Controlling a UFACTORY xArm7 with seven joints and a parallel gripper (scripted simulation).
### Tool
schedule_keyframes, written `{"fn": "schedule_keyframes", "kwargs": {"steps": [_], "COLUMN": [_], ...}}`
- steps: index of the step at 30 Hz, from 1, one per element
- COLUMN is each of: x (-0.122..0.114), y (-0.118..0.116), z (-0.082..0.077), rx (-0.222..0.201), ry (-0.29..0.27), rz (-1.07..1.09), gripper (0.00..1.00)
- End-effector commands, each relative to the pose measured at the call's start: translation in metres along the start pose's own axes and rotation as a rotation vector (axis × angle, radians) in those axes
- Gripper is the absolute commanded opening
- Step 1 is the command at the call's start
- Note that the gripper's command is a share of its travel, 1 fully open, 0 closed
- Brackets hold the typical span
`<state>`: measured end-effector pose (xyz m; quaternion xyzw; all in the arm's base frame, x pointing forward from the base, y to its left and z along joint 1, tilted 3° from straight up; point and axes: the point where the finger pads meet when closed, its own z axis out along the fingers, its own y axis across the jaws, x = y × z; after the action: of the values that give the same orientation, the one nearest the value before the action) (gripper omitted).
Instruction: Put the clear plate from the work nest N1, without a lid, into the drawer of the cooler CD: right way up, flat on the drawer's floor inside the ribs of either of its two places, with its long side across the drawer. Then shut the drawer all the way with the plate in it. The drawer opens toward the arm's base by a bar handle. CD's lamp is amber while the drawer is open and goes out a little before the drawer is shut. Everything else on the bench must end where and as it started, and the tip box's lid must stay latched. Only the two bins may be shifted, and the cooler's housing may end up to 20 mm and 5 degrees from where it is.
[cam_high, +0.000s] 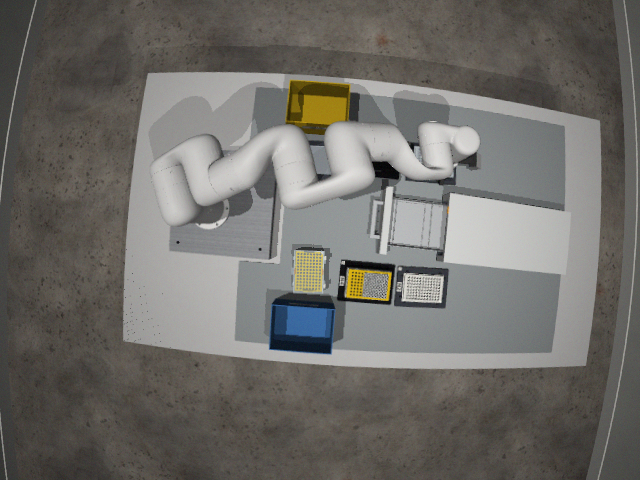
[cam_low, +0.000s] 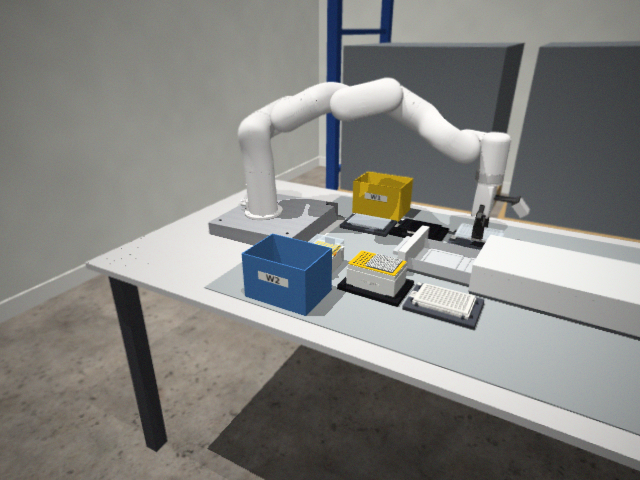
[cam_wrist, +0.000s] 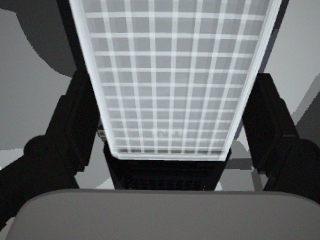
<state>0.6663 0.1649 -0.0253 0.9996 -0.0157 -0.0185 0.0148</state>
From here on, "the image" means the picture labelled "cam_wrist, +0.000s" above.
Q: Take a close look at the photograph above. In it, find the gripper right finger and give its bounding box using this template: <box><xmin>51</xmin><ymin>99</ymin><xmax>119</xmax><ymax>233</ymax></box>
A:
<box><xmin>242</xmin><ymin>73</ymin><xmax>320</xmax><ymax>204</ymax></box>

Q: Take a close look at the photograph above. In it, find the grey flat mat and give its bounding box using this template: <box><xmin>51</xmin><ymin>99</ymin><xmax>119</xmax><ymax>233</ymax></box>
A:
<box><xmin>0</xmin><ymin>0</ymin><xmax>320</xmax><ymax>191</ymax></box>

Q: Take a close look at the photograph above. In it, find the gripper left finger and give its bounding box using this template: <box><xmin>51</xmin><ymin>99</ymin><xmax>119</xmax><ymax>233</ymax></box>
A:
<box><xmin>0</xmin><ymin>70</ymin><xmax>100</xmax><ymax>232</ymax></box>

